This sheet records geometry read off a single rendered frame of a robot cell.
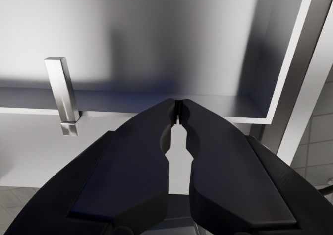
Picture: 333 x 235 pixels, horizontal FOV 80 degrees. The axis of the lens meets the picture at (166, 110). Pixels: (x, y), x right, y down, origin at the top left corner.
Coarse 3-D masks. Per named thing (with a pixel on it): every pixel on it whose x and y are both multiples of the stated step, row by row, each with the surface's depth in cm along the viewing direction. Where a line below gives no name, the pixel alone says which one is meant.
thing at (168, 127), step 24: (144, 120) 10; (168, 120) 10; (120, 144) 8; (144, 144) 8; (168, 144) 10; (96, 168) 7; (120, 168) 7; (144, 168) 7; (168, 168) 7; (96, 192) 6; (120, 192) 6; (144, 192) 6; (168, 192) 8; (96, 216) 6; (120, 216) 6; (144, 216) 6
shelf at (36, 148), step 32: (320, 64) 14; (0, 128) 19; (32, 128) 19; (96, 128) 18; (288, 128) 17; (0, 160) 21; (32, 160) 20; (64, 160) 20; (192, 160) 20; (288, 160) 19
